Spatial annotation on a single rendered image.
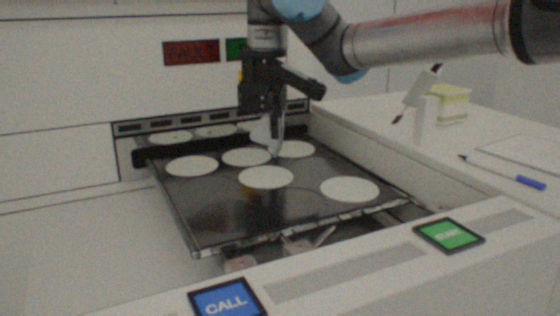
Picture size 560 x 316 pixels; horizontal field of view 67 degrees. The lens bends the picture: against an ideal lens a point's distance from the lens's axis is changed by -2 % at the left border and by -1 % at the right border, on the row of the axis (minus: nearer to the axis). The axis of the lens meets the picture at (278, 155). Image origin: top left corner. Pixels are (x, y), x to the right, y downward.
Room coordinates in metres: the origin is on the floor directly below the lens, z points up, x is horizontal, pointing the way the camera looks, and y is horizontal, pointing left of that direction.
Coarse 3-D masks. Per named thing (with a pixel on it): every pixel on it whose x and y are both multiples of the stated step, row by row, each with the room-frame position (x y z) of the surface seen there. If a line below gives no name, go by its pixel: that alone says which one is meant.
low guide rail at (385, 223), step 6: (366, 216) 0.66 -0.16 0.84; (372, 216) 0.65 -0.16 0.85; (378, 216) 0.65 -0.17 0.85; (360, 222) 0.67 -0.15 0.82; (366, 222) 0.66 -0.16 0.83; (372, 222) 0.64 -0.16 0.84; (378, 222) 0.63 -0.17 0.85; (384, 222) 0.63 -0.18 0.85; (390, 222) 0.63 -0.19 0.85; (372, 228) 0.64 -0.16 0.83; (378, 228) 0.63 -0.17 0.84; (384, 228) 0.61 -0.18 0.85
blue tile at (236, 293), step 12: (228, 288) 0.31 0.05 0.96; (240, 288) 0.31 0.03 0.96; (204, 300) 0.30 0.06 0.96; (216, 300) 0.30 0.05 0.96; (228, 300) 0.30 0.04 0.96; (240, 300) 0.30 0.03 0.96; (204, 312) 0.28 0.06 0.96; (216, 312) 0.28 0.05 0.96; (228, 312) 0.28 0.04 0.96; (240, 312) 0.28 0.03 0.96; (252, 312) 0.28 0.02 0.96
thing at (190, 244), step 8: (152, 168) 0.73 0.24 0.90; (152, 176) 0.71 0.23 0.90; (160, 184) 0.66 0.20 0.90; (160, 192) 0.64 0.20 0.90; (168, 192) 0.64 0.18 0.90; (168, 200) 0.60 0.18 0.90; (168, 208) 0.58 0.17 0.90; (176, 208) 0.58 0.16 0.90; (176, 216) 0.55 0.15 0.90; (176, 224) 0.54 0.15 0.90; (184, 224) 0.53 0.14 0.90; (184, 232) 0.51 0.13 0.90; (184, 240) 0.49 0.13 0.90; (192, 240) 0.49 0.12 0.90; (192, 248) 0.47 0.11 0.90
